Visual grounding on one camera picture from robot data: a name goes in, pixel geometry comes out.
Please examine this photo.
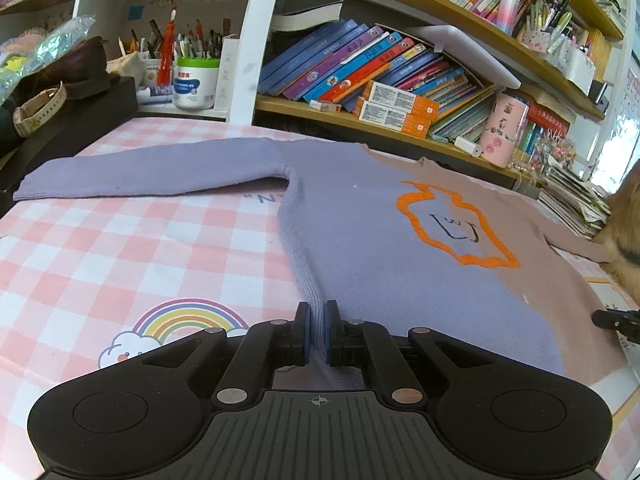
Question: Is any black box on table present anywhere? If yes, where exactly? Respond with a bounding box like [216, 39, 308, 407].
[1, 77, 138, 198]

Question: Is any pink gradient bottle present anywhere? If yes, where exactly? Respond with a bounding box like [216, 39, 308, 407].
[496, 0, 520, 35]

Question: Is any row of leaning books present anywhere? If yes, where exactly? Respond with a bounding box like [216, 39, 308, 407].
[256, 20, 498, 143]

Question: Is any upper orange white box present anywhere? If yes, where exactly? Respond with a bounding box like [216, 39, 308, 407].
[360, 81, 439, 119]

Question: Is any golden furry dog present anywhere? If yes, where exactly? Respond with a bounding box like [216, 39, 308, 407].
[593, 160, 640, 304]

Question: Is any pink cartoon tumbler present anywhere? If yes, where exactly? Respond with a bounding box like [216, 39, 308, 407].
[478, 93, 528, 168]

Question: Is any white charger adapter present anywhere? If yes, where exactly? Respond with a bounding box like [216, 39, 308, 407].
[454, 136, 483, 158]

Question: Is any wooden white bookshelf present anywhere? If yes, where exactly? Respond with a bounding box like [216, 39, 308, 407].
[1, 0, 616, 156]

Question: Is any orange white box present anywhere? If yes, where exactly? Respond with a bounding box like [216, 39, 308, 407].
[360, 81, 439, 119]
[354, 98, 431, 139]

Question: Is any purple and pink sweater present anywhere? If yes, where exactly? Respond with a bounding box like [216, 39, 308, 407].
[15, 138, 627, 385]

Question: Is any stack of magazines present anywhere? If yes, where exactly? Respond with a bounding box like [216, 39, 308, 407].
[538, 166, 611, 240]

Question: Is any lower orange white box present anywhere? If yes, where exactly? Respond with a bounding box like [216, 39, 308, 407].
[354, 98, 431, 139]

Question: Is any white green pen can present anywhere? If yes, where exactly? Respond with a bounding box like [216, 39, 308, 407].
[172, 58, 219, 110]

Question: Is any white foam board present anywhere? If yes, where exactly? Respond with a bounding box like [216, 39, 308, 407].
[408, 25, 521, 90]

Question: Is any beige watch band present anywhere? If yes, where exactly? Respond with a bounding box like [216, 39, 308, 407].
[13, 84, 67, 139]

